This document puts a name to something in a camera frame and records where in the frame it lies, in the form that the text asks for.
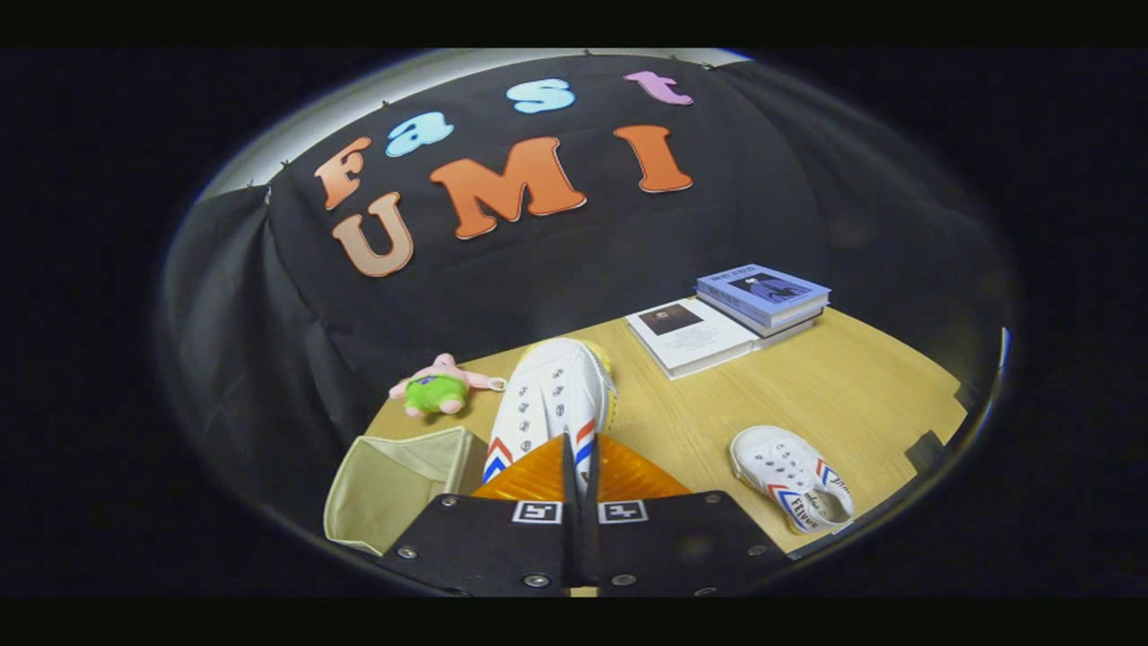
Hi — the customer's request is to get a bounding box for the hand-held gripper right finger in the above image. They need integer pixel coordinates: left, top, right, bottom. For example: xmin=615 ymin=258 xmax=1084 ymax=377
xmin=578 ymin=435 xmax=795 ymax=598

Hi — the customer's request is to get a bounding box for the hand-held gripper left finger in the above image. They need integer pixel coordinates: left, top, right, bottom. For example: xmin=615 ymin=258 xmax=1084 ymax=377
xmin=377 ymin=432 xmax=579 ymax=598

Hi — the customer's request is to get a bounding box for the white canvas shoe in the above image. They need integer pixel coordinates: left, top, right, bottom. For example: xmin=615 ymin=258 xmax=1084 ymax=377
xmin=728 ymin=424 xmax=857 ymax=537
xmin=482 ymin=337 xmax=618 ymax=500

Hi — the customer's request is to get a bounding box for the beige fabric storage box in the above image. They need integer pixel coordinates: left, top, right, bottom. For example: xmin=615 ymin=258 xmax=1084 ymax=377
xmin=323 ymin=425 xmax=491 ymax=558

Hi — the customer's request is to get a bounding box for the yellow fluffy ball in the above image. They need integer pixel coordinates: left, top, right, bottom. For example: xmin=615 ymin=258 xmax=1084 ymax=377
xmin=592 ymin=341 xmax=622 ymax=427

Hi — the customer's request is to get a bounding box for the pink and green plush toy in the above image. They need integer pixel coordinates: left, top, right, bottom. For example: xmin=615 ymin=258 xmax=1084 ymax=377
xmin=387 ymin=353 xmax=509 ymax=420

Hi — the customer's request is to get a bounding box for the white book with dark picture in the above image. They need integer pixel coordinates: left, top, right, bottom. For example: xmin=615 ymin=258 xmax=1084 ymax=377
xmin=625 ymin=297 xmax=764 ymax=381

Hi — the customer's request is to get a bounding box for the grey book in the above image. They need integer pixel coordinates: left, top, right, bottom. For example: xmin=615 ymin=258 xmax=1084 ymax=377
xmin=717 ymin=305 xmax=827 ymax=350

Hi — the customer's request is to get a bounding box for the blue book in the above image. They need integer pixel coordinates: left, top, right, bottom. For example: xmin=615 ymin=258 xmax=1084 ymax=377
xmin=695 ymin=263 xmax=832 ymax=329

